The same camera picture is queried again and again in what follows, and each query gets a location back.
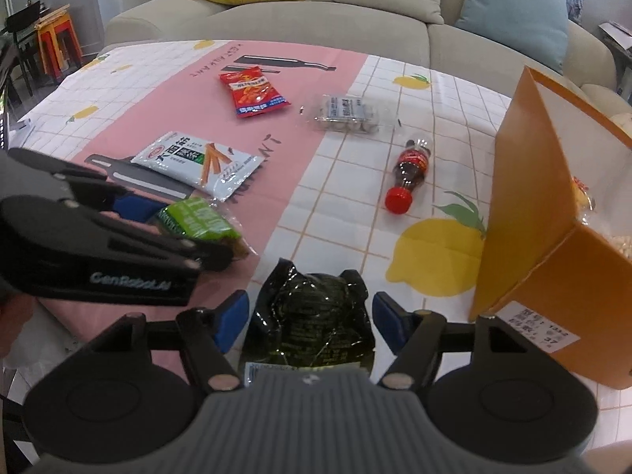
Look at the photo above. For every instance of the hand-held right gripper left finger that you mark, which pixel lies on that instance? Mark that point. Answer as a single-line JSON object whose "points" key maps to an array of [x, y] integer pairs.
{"points": [[232, 318]]}

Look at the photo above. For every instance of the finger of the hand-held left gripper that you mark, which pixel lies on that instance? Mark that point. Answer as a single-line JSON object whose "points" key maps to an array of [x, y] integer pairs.
{"points": [[212, 256], [140, 207]]}

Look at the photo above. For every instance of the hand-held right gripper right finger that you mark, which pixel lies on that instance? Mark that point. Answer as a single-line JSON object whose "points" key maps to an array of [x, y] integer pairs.
{"points": [[390, 321]]}

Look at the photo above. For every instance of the green snack packet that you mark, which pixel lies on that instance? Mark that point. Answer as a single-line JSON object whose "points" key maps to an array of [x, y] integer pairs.
{"points": [[197, 217]]}

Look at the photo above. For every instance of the white snack packet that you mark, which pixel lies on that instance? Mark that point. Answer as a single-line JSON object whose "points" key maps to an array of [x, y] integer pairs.
{"points": [[182, 158]]}

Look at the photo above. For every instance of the black snack packet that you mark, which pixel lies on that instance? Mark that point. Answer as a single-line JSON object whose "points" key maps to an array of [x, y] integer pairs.
{"points": [[306, 321]]}

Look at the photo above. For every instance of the red snack packet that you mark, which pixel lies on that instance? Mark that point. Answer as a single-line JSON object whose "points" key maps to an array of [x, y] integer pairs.
{"points": [[252, 91]]}

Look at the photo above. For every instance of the orange cardboard box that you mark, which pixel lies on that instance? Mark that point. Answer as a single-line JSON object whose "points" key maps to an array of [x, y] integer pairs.
{"points": [[533, 207]]}

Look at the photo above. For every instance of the person's left hand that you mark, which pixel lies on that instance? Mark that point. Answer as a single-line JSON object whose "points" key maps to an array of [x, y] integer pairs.
{"points": [[15, 321]]}

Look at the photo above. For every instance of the small cola bottle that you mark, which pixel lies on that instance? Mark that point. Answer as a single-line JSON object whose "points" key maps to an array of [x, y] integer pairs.
{"points": [[412, 168]]}

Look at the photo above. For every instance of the orange plastic stool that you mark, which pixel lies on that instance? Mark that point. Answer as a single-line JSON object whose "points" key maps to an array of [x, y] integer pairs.
{"points": [[75, 44]]}

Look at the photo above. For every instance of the red plastic stool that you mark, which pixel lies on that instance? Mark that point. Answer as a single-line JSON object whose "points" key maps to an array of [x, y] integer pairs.
{"points": [[52, 39]]}

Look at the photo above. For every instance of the pale clear snack packet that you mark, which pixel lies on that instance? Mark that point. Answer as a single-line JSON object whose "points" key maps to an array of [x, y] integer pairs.
{"points": [[345, 113]]}

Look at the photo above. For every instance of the pink white printed tablecloth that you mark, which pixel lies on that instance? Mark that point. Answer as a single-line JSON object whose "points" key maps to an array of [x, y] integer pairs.
{"points": [[306, 84]]}

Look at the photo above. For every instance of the black chair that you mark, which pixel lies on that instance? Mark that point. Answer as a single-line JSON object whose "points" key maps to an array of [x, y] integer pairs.
{"points": [[22, 17]]}

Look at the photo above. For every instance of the yellow snack packet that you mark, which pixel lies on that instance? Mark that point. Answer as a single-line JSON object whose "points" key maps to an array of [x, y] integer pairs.
{"points": [[581, 192]]}

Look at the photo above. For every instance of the beige sofa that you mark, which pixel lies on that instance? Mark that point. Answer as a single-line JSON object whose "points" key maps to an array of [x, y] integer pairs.
{"points": [[370, 34]]}

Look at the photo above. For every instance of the blue pillow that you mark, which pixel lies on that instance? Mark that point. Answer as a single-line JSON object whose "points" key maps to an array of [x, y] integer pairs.
{"points": [[518, 10]]}

